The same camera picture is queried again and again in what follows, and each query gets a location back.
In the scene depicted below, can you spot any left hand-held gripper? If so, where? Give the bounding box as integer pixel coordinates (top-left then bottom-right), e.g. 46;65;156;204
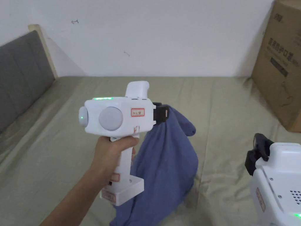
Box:
78;81;170;206

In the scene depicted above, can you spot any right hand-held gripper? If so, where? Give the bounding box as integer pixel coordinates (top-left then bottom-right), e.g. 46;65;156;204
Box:
244;133;301;226

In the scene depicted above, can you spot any blue garment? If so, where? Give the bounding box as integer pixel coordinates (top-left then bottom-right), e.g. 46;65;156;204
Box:
109;103;199;226

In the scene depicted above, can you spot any person's left forearm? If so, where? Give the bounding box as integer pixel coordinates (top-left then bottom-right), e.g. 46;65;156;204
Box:
38;162;112;226

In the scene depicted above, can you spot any person's left hand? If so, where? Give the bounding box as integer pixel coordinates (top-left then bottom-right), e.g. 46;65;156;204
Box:
94;135;140;180

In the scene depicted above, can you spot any bed with pale green sheet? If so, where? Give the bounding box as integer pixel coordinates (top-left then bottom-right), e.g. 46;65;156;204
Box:
0;76;301;226

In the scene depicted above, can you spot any grey padded headboard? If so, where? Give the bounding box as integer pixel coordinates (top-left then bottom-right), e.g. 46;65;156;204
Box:
0;24;58;134

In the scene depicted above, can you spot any brown cardboard carton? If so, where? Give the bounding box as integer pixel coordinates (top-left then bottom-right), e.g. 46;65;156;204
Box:
250;0;301;133

